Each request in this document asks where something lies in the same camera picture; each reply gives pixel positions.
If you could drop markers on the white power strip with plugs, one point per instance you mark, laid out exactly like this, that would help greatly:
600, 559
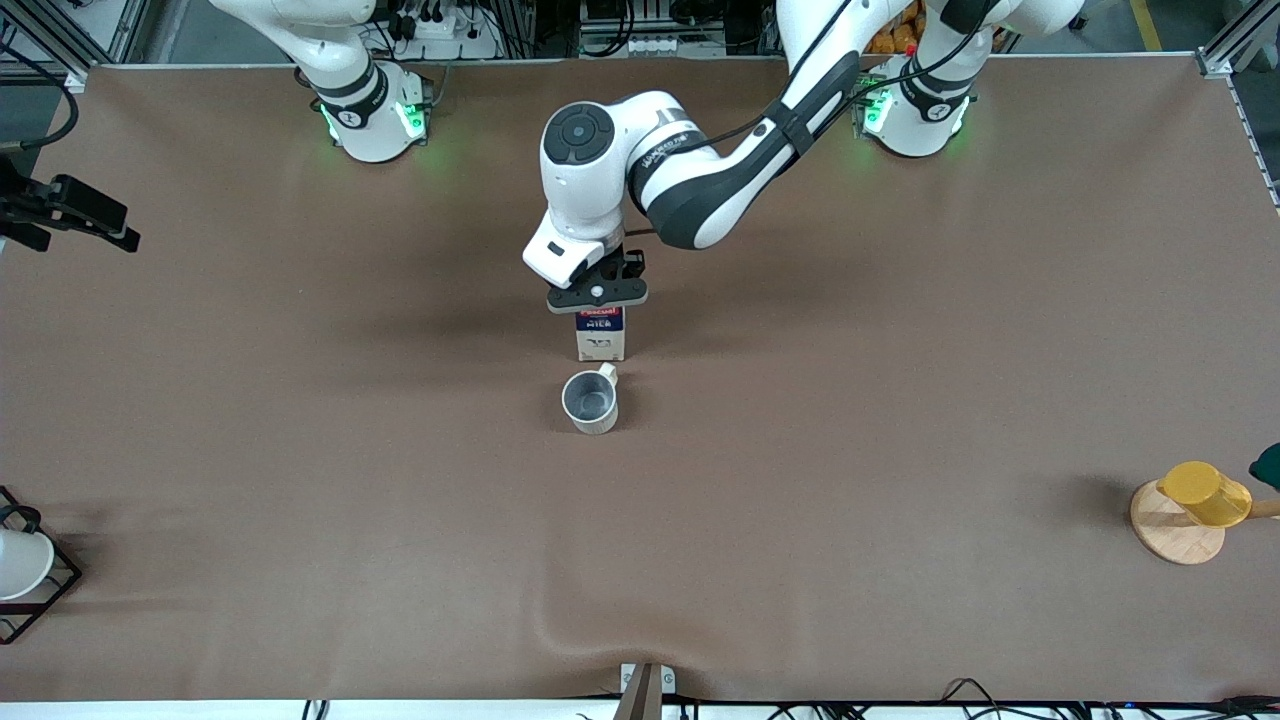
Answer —
450, 35

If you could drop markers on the orange snack packets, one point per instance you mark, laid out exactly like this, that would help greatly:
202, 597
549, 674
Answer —
895, 38

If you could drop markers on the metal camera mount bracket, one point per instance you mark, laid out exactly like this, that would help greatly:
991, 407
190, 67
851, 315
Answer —
645, 685

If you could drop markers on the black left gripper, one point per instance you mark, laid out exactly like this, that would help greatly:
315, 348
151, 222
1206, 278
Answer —
627, 266

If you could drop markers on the yellow plastic cup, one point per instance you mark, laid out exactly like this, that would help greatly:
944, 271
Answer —
1205, 493

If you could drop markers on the beige ceramic mug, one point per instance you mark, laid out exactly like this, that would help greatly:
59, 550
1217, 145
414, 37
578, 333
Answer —
590, 402

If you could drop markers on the blue white milk carton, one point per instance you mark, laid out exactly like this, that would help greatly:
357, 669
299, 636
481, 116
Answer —
600, 338

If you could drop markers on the dark green cup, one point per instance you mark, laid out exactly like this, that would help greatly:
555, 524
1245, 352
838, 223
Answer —
1268, 466

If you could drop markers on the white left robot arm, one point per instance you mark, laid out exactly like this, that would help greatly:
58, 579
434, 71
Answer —
700, 190

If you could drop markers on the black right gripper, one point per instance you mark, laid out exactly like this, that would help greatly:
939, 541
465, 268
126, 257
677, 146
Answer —
62, 203

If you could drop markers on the round wooden mug stand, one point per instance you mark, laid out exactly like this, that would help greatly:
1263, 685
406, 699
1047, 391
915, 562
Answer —
1175, 535

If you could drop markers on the white empty power strip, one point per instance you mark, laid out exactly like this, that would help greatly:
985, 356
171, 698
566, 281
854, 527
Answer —
672, 45

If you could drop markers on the aluminium frame profile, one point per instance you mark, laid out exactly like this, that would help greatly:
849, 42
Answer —
1240, 45
60, 40

